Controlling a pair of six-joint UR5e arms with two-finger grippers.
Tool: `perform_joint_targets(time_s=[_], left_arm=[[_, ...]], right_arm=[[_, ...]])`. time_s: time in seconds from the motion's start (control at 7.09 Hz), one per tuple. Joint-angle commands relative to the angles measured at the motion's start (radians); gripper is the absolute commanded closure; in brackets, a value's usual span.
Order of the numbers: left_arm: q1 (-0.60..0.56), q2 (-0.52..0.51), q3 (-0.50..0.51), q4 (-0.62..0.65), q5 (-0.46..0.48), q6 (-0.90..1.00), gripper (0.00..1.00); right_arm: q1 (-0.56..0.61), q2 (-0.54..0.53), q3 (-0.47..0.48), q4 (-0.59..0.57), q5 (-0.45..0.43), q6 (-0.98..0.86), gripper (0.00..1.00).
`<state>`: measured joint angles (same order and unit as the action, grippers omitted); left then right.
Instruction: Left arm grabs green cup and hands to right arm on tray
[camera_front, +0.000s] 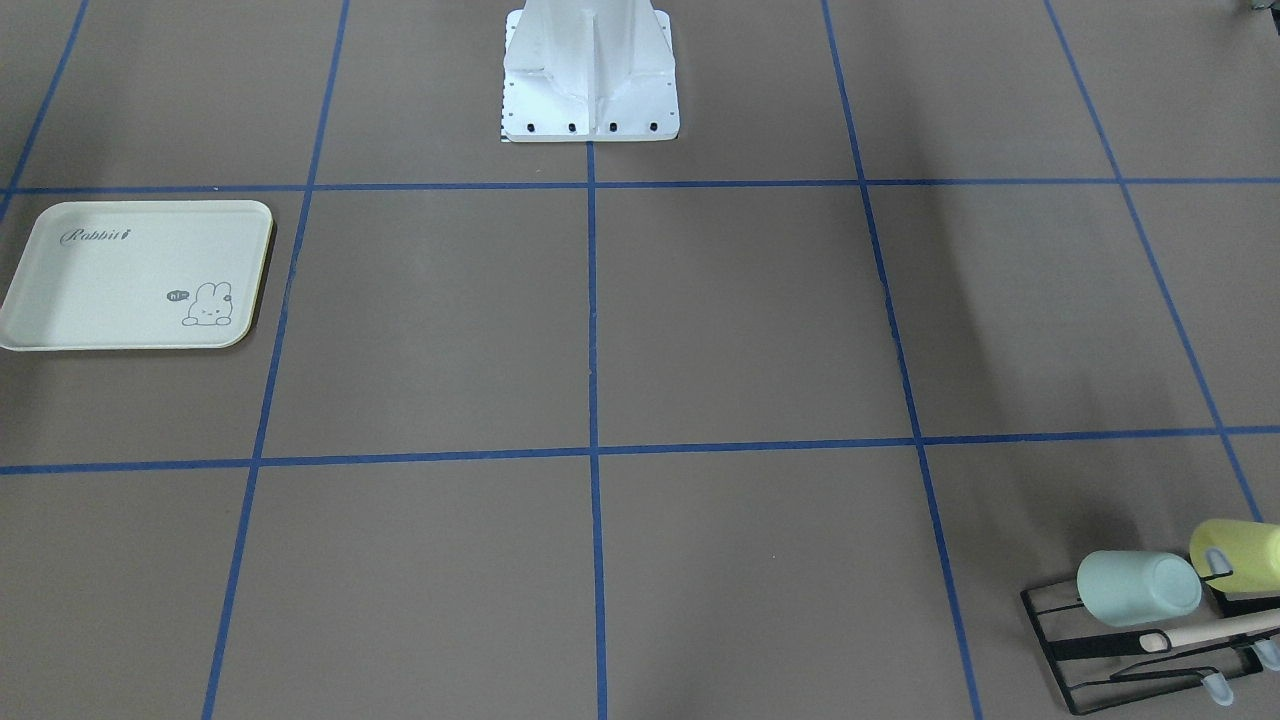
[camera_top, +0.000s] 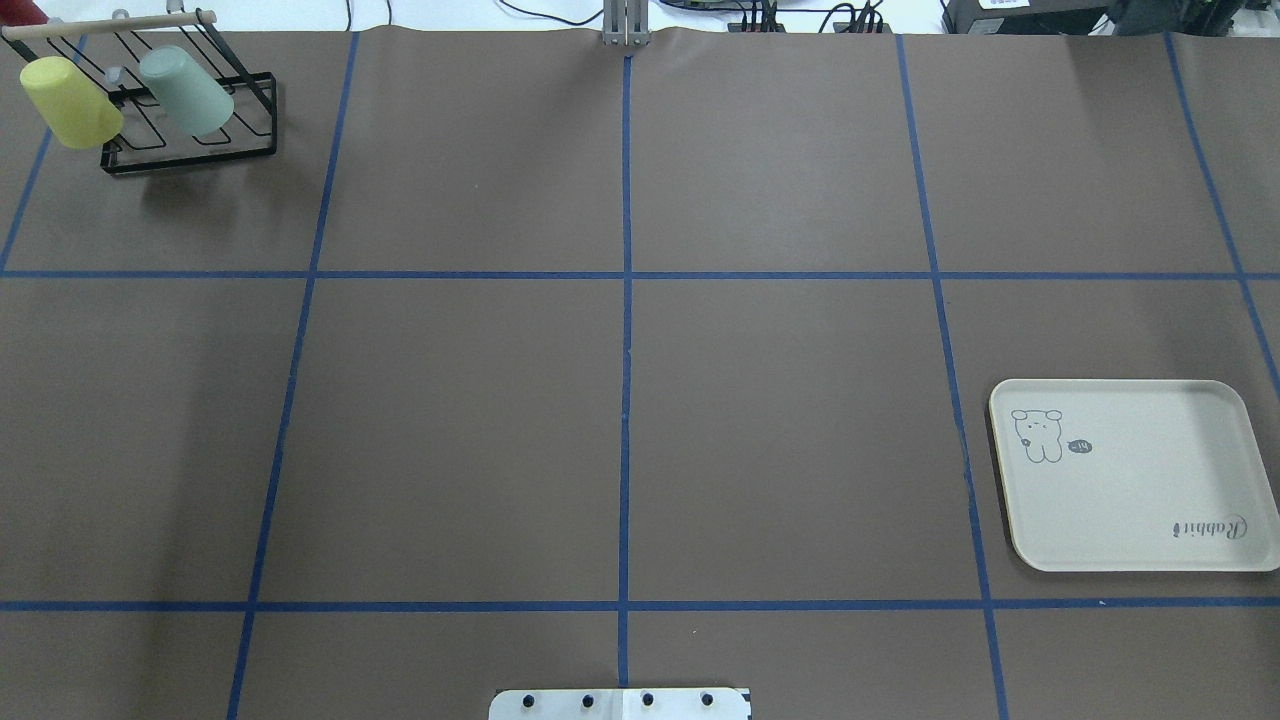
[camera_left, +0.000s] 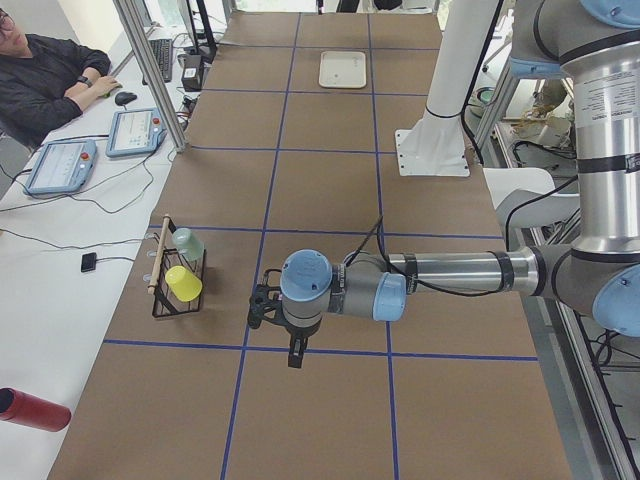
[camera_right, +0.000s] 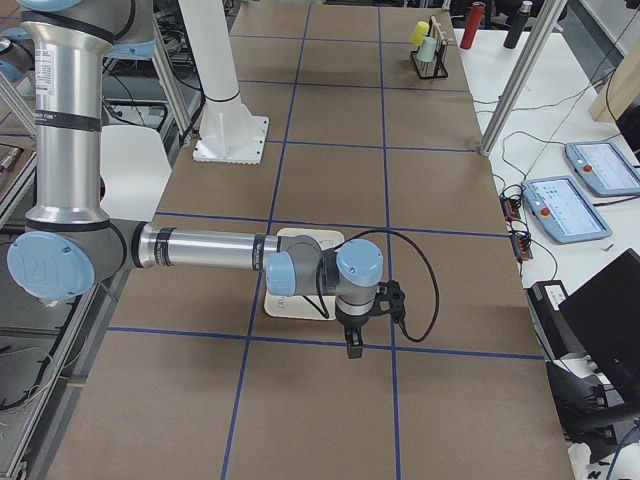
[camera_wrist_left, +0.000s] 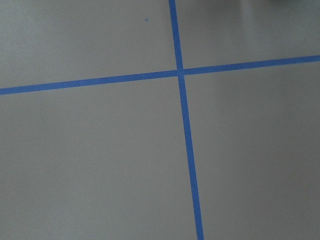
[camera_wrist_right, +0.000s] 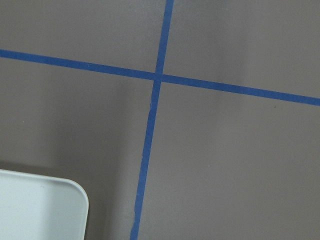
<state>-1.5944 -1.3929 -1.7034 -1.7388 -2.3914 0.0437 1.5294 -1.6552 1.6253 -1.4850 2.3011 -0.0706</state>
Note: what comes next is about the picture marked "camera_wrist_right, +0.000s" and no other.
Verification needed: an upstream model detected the cream plastic tray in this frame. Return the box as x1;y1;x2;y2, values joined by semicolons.
0;169;89;240

